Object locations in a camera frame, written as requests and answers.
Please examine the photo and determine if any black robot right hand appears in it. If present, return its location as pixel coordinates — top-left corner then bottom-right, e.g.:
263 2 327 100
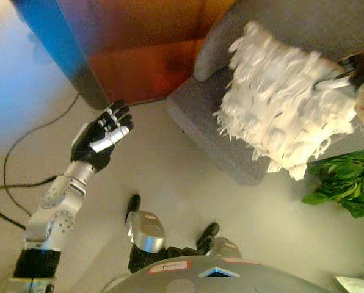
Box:
315 48 364 92

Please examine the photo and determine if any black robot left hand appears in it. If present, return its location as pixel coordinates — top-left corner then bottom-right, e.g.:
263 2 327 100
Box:
70 99 135 172

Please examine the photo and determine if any white fringed pillow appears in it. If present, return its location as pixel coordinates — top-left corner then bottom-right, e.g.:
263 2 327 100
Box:
212 21 359 181

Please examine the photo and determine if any brown wooden table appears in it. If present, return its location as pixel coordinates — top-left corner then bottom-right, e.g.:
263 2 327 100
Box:
10 0 238 110

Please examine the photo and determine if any silver robot left leg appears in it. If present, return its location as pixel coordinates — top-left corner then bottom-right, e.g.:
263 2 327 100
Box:
125 194 166 254

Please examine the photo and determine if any silver robot leg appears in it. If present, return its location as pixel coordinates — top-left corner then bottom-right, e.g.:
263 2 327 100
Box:
125 194 166 254
195 222 242 257

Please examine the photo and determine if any grey fabric armchair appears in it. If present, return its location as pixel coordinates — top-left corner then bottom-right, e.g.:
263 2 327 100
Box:
166 0 364 187

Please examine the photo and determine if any green leafy potted plant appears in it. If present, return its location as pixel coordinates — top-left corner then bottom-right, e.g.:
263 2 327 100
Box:
300 151 364 219

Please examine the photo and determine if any silver robot right leg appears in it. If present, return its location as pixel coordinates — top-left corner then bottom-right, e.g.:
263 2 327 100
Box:
195 222 242 257

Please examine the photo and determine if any grey robot torso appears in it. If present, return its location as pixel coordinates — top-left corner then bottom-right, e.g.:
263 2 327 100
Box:
104 255 332 293

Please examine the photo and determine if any thin black floor cable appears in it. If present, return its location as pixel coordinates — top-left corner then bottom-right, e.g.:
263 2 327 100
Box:
3 93 81 214

